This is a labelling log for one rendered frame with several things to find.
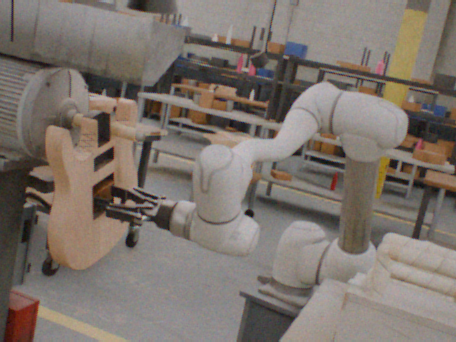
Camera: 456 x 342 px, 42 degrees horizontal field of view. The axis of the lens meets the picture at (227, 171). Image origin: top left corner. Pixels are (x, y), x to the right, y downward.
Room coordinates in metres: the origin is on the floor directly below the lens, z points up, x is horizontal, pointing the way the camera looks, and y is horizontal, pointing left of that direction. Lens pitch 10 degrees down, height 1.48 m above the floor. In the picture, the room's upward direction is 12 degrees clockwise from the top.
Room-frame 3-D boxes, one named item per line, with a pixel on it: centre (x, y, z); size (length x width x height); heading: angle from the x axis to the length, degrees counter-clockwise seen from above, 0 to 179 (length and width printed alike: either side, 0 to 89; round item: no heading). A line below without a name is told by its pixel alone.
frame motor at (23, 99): (1.61, 0.62, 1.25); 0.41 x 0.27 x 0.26; 71
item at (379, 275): (1.09, -0.32, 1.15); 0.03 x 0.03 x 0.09
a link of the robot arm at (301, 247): (2.08, -0.32, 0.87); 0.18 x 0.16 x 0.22; 64
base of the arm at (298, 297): (2.09, -0.30, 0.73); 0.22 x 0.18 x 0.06; 64
